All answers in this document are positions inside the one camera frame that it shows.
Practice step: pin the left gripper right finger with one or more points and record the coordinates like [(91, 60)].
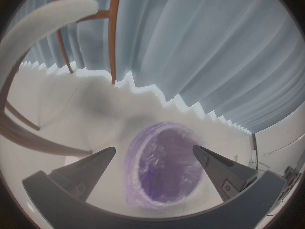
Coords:
[(221, 173)]

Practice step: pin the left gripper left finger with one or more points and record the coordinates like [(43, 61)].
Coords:
[(90, 168)]

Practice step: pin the purple plastic bag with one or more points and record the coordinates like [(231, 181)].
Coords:
[(166, 166)]

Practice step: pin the blue-green curtain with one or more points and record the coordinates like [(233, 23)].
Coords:
[(190, 44)]

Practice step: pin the wooden chair with white cushions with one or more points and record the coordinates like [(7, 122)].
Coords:
[(47, 13)]

